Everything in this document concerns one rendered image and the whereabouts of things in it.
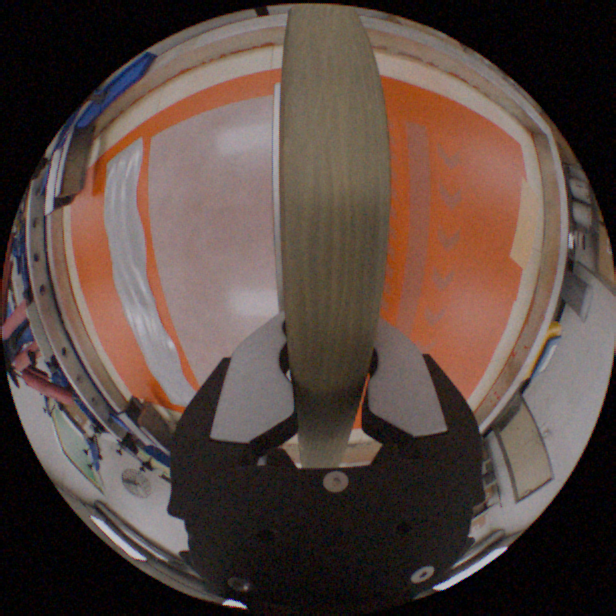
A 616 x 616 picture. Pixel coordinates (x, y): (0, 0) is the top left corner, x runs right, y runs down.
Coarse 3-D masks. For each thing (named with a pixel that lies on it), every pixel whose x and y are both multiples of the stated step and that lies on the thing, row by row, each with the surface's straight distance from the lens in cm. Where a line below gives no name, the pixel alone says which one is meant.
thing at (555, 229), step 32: (224, 32) 24; (256, 32) 22; (384, 32) 23; (416, 32) 26; (160, 64) 26; (192, 64) 26; (448, 64) 26; (480, 64) 30; (128, 96) 29; (512, 96) 31; (96, 128) 34; (544, 128) 37; (544, 160) 35; (544, 192) 34; (544, 224) 33; (64, 256) 44; (544, 256) 33; (64, 288) 44; (544, 288) 32; (64, 320) 47; (544, 320) 33; (96, 352) 48; (512, 352) 36; (512, 384) 37; (480, 416) 43; (288, 448) 36; (352, 448) 36
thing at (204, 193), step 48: (192, 96) 22; (240, 96) 19; (384, 96) 19; (432, 96) 22; (144, 144) 24; (192, 144) 19; (240, 144) 17; (480, 144) 23; (96, 192) 31; (144, 192) 22; (192, 192) 18; (240, 192) 16; (480, 192) 21; (96, 240) 30; (192, 240) 18; (240, 240) 16; (480, 240) 21; (96, 288) 34; (192, 288) 20; (240, 288) 17; (480, 288) 23
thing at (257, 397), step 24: (264, 336) 10; (240, 360) 9; (264, 360) 9; (288, 360) 10; (240, 384) 8; (264, 384) 8; (288, 384) 8; (240, 408) 7; (264, 408) 7; (288, 408) 7; (216, 432) 7; (240, 432) 7; (264, 432) 7; (288, 432) 7; (264, 456) 8
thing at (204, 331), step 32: (96, 320) 39; (160, 320) 24; (192, 320) 21; (224, 320) 20; (256, 320) 18; (448, 320) 22; (480, 320) 25; (128, 352) 35; (192, 352) 24; (224, 352) 22; (448, 352) 25; (480, 352) 29; (128, 384) 45; (192, 384) 29
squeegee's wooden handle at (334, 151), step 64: (320, 64) 7; (320, 128) 6; (384, 128) 6; (320, 192) 5; (384, 192) 6; (320, 256) 5; (384, 256) 6; (320, 320) 6; (320, 384) 8; (320, 448) 13
